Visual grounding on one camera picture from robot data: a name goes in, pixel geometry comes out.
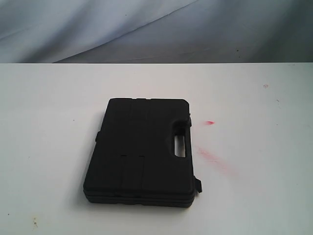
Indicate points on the black plastic tool case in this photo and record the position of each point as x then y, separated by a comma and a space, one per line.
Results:
143, 155

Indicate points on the white backdrop cloth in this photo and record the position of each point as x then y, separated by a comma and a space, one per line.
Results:
156, 31

